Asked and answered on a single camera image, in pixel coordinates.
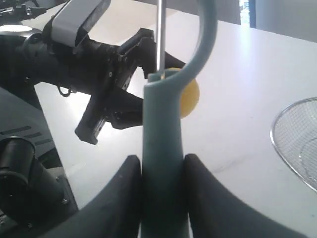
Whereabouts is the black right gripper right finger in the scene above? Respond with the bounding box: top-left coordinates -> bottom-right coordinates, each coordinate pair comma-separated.
184,154 -> 305,238

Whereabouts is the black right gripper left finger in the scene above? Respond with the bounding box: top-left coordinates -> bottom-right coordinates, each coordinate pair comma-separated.
43,155 -> 141,238

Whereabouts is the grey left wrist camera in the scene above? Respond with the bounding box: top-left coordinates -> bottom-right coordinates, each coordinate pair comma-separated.
51,0 -> 111,48

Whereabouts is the yellow lemon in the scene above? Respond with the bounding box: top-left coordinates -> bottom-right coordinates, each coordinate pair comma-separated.
179,79 -> 200,119

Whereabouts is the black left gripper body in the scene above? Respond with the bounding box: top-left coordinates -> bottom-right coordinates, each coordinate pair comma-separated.
56,27 -> 159,145

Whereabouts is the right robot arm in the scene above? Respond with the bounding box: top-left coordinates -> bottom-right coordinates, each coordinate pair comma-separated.
0,115 -> 301,238

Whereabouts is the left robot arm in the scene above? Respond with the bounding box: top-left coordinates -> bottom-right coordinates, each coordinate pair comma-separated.
0,28 -> 156,144

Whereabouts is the teal handled peeler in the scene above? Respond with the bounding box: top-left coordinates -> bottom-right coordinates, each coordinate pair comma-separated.
140,0 -> 217,238

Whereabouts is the oval metal mesh basket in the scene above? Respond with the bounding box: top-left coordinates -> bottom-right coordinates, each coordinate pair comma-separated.
270,97 -> 317,191

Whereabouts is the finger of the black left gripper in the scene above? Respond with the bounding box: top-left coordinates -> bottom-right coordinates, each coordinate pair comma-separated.
106,88 -> 143,129
126,48 -> 185,77

